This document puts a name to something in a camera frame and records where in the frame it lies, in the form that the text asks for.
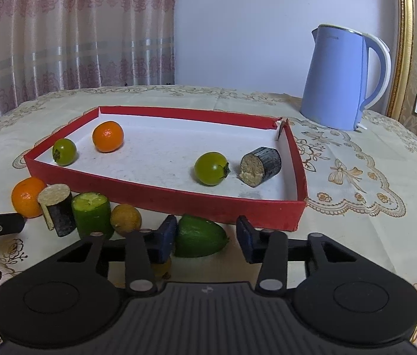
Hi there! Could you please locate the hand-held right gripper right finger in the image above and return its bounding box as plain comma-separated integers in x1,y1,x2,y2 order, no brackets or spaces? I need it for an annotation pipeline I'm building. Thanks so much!
236,215,370,296

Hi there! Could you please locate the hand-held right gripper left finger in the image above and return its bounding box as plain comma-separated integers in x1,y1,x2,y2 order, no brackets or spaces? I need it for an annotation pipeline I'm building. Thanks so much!
48,214,177,296

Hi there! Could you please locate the orange tangerine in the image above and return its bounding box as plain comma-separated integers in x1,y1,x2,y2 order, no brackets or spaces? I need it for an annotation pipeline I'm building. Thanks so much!
92,120,124,153
11,177,48,219

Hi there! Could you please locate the green cucumber end piece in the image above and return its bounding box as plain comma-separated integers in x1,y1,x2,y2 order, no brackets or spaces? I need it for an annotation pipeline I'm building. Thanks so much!
173,214,230,258

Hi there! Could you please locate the small yellow lemon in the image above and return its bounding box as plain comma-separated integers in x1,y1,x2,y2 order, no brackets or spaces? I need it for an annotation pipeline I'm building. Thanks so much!
110,203,143,236
152,256,173,281

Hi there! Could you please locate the shallow red cardboard box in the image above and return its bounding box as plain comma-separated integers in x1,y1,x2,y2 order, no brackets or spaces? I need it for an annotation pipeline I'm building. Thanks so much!
24,106,308,232

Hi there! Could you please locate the eggplant piece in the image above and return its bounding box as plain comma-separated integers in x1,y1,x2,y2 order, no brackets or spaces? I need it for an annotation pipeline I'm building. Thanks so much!
239,147,282,188
38,184,78,237

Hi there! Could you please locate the cut green cucumber cylinder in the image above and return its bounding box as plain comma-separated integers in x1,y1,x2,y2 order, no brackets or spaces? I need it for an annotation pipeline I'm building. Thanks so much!
71,191,115,240

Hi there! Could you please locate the large green tomato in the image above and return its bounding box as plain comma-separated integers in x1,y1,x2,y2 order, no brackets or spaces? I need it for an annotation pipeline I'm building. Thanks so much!
194,151,230,186

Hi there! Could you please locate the small green tomato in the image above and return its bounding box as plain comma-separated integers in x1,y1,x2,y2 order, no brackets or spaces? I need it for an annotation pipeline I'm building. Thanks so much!
52,138,77,167

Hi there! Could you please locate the pink floral curtain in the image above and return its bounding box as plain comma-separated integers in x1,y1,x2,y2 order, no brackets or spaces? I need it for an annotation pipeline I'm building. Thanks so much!
0,0,177,134

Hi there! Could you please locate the light blue electric kettle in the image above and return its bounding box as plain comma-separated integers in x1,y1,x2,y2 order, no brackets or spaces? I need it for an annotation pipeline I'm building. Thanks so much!
300,24,391,132

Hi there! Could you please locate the gold wall moulding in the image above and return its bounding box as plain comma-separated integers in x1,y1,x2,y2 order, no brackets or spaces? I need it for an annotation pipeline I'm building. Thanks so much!
385,0,416,122

